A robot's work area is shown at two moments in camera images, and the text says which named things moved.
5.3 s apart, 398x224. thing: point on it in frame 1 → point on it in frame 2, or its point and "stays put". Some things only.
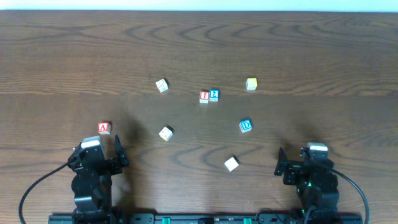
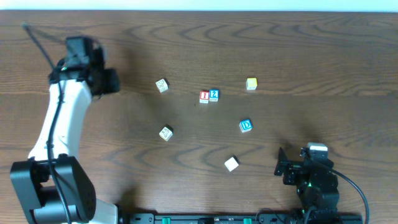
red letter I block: (204, 97) stays put
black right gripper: (290, 170) stays put
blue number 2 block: (214, 95) stays put
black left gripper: (109, 162) → (101, 62)
